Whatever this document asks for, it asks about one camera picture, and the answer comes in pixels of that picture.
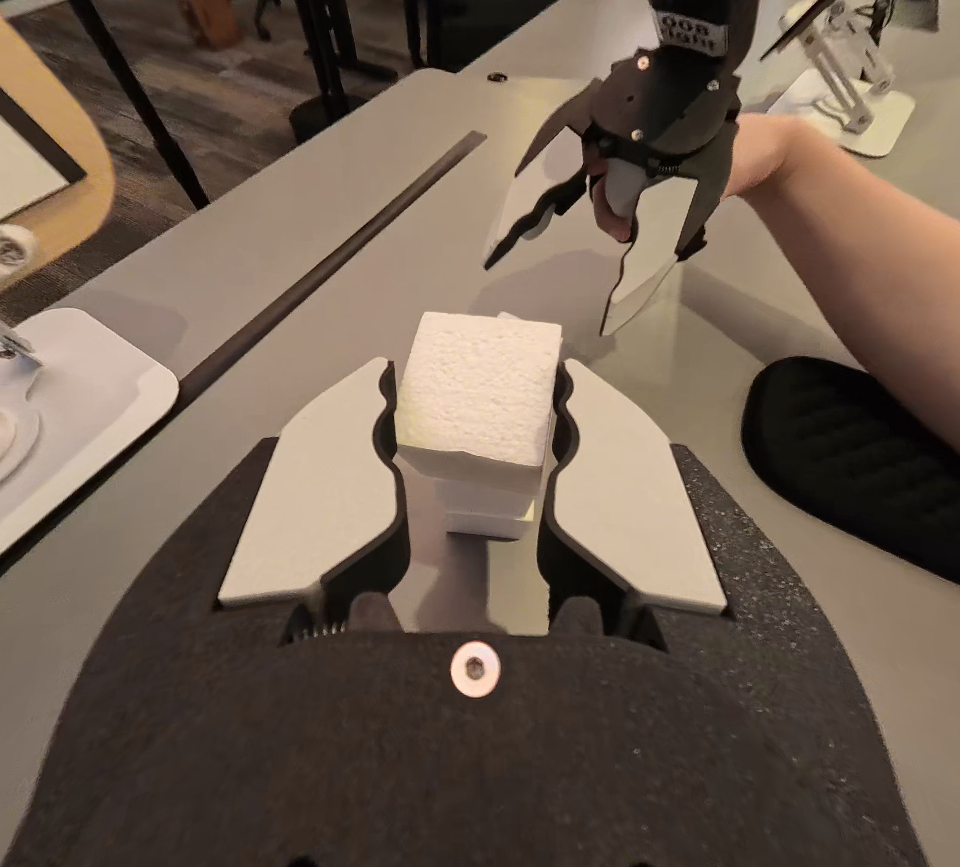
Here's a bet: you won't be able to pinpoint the black wrist rest pad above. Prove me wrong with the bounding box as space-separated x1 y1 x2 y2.
741 355 960 583

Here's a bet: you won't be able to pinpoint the black desk legs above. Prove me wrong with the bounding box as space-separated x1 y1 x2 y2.
277 0 399 142

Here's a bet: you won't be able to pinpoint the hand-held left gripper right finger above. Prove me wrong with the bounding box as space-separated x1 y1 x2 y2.
541 357 729 639

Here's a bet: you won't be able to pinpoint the person's right forearm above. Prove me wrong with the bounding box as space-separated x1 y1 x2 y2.
780 113 960 448

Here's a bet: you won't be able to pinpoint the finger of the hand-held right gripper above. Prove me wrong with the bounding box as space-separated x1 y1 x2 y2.
600 177 700 338
483 128 590 273

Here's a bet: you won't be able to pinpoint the printed instruction sheet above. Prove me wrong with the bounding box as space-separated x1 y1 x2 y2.
0 87 87 223

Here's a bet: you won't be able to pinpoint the white foam cube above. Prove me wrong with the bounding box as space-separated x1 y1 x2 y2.
395 312 564 469
444 499 537 540
408 453 547 508

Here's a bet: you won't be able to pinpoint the white document stand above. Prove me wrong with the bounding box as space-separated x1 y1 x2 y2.
761 0 918 159

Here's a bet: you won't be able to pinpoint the wooden board document stand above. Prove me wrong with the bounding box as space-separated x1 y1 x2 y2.
0 15 181 553

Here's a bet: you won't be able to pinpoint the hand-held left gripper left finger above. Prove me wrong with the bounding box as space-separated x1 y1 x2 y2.
217 357 412 636

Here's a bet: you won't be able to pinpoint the person's right hand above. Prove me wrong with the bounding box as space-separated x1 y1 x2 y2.
587 113 801 243

